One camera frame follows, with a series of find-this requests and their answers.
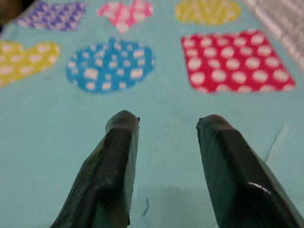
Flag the white quilted mattress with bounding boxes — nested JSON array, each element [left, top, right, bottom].
[[242, 0, 304, 63]]

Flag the teal heart-pattern blanket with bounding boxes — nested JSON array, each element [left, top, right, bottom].
[[0, 0, 304, 228]]

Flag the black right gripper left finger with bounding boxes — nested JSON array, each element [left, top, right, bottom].
[[49, 110, 141, 228]]

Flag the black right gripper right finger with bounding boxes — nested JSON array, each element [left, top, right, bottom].
[[196, 114, 304, 228]]

